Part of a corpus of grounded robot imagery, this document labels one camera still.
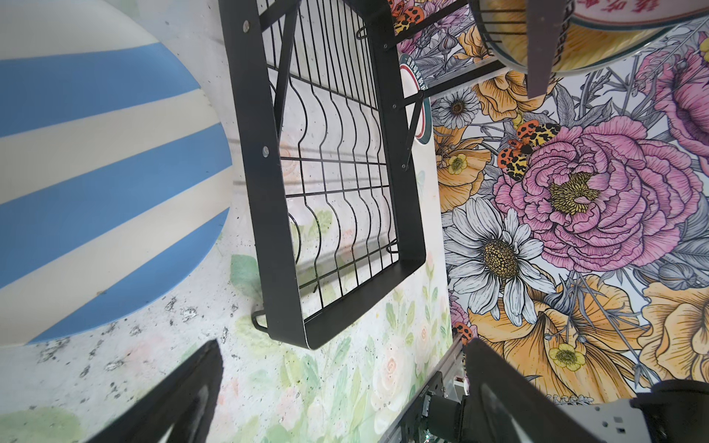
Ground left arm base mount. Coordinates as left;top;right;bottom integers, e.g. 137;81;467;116
380;371;465;443

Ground yellow woven square plate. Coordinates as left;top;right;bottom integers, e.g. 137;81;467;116
469;1;669;76

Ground black wire dish rack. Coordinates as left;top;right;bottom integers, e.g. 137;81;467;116
217;0;574;351

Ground blue white striped plate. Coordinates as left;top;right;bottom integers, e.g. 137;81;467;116
1;1;233;346

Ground small green rimmed plate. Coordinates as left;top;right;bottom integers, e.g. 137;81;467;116
400;54;433;145

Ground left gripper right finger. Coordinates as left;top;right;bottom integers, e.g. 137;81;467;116
463;339;598;442

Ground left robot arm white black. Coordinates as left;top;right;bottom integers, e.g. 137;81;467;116
92;339;708;442

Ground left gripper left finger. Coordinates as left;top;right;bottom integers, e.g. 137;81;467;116
90;340;223;442

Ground orange sunburst plate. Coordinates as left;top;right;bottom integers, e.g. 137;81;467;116
572;0;708;31

